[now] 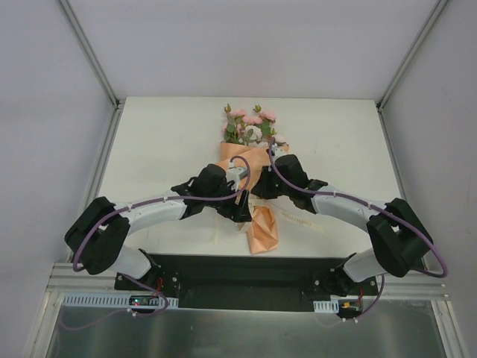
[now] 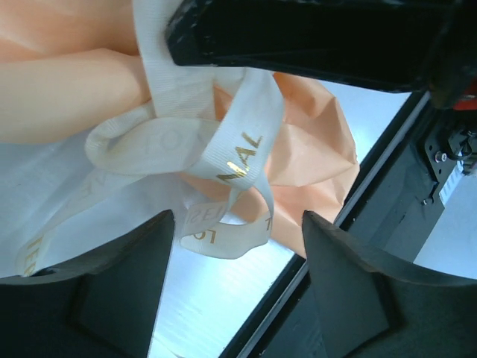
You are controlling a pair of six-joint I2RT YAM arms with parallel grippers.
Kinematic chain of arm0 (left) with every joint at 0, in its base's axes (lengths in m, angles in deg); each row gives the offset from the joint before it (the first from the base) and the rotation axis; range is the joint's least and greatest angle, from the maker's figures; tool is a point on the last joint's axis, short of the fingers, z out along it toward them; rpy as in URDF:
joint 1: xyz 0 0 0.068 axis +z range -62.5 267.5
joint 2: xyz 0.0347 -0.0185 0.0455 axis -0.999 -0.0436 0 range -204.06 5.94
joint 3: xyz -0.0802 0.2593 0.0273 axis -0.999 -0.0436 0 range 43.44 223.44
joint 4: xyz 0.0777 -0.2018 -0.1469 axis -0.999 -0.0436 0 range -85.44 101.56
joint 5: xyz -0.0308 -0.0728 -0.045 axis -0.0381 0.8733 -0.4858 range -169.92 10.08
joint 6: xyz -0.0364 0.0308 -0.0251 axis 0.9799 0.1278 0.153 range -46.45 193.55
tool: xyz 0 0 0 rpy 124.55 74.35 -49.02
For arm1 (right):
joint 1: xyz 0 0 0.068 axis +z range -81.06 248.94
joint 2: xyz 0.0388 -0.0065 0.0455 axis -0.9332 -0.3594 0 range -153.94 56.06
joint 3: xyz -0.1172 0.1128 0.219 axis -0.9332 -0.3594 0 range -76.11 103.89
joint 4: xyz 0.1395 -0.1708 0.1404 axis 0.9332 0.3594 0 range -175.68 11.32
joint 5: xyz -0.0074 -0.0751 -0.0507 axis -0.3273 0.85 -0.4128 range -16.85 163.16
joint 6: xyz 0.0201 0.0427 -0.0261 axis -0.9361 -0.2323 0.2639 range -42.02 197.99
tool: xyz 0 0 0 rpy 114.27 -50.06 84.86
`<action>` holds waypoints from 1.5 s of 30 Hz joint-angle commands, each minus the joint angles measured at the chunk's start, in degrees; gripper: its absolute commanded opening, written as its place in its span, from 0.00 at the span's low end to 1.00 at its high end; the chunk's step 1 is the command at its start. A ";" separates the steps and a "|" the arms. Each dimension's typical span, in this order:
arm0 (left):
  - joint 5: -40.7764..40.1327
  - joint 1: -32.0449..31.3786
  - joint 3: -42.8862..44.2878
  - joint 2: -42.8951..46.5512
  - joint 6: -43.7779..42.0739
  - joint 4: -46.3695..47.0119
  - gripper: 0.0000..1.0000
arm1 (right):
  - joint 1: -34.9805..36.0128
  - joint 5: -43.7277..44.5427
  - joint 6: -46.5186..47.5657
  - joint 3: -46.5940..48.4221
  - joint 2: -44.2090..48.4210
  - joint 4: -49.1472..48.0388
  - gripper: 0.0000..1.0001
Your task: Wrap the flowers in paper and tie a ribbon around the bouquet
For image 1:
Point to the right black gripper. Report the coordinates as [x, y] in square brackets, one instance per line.
[261, 187]

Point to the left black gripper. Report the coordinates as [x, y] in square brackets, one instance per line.
[235, 210]

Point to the kraft wrapping paper sheet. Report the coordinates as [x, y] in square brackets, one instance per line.
[262, 232]

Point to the cream ribbon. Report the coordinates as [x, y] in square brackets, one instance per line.
[294, 218]

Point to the pink fake flower stem three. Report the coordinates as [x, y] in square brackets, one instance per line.
[278, 138]

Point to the pink fake flower stem four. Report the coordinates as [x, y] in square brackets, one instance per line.
[252, 136]

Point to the pink fake flower stem one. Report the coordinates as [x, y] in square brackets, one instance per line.
[266, 120]

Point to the pink fake flower stem two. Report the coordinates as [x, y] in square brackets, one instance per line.
[233, 127]

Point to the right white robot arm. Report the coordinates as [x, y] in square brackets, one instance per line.
[398, 238]

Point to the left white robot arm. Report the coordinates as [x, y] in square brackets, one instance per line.
[97, 237]

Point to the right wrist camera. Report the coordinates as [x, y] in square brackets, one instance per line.
[276, 152]

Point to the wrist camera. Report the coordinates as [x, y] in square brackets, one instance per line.
[276, 152]
[236, 175]

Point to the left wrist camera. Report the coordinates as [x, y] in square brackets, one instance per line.
[236, 175]

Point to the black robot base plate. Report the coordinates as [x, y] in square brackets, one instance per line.
[282, 284]

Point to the right white cable duct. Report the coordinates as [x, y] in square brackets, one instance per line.
[331, 306]

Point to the white cable duct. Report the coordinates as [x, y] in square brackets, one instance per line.
[331, 306]
[113, 301]

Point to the left aluminium frame post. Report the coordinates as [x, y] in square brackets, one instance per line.
[88, 51]

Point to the aluminium frame post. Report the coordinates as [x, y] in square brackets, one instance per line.
[88, 51]
[431, 20]

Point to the left white cable duct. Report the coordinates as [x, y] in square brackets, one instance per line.
[113, 301]

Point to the right aluminium frame post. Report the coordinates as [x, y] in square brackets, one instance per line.
[431, 20]

